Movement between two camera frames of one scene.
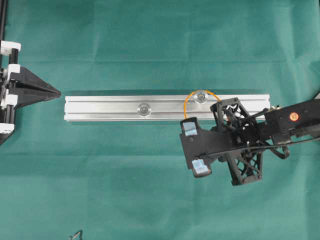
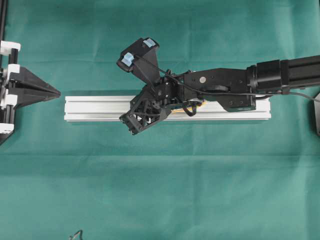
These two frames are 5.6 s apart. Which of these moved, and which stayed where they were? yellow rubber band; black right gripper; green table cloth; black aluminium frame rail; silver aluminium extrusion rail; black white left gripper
Moved: yellow rubber band; black right gripper
Stayed: green table cloth; silver aluminium extrusion rail; black white left gripper; black aluminium frame rail
